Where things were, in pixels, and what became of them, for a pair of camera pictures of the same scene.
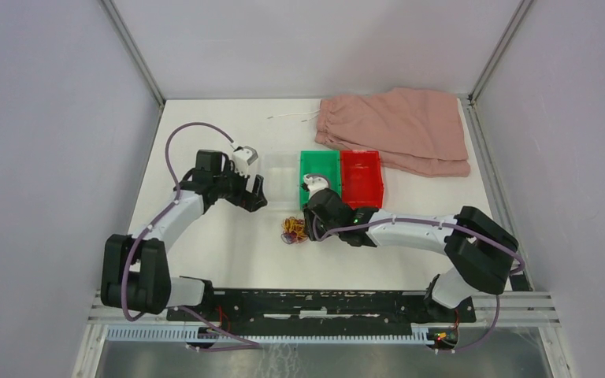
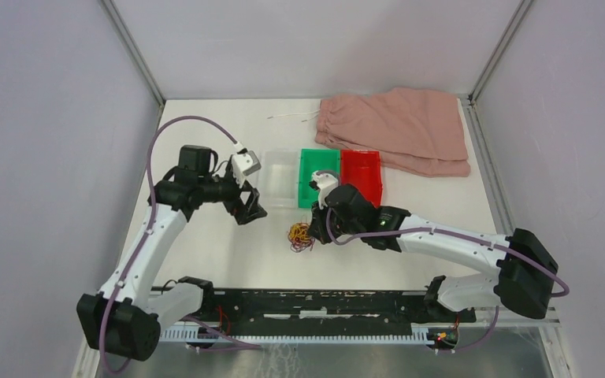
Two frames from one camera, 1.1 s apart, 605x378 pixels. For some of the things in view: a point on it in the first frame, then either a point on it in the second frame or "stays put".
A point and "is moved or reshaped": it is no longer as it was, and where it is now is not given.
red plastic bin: (361, 183) stays put
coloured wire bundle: (293, 231) is moved or reshaped
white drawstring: (296, 113) stays put
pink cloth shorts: (413, 131) stays put
